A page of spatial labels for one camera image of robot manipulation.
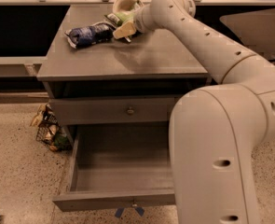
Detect black stand with tabletop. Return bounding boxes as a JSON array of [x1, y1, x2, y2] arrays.
[[220, 8, 275, 61]]

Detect green jalapeno chip bag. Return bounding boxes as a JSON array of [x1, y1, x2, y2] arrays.
[[103, 3, 143, 43]]

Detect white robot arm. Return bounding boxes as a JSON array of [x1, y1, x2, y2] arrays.
[[113, 0, 275, 224]]

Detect blue tape strips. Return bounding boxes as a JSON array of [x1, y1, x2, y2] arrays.
[[115, 206, 144, 218]]

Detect brass upper drawer knob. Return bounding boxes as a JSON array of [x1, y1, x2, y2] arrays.
[[127, 107, 135, 116]]

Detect white ceramic bowl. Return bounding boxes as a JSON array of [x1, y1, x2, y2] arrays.
[[112, 0, 144, 13]]

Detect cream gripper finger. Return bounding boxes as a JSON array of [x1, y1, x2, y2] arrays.
[[113, 21, 136, 39]]

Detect blue chip bag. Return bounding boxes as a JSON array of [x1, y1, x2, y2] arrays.
[[65, 21, 115, 49]]

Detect open grey drawer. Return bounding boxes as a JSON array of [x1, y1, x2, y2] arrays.
[[53, 121, 175, 212]]

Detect closed grey upper drawer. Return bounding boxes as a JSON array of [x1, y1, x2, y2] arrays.
[[49, 97, 177, 125]]

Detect grey drawer cabinet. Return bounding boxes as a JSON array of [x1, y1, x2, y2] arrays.
[[37, 4, 209, 142]]

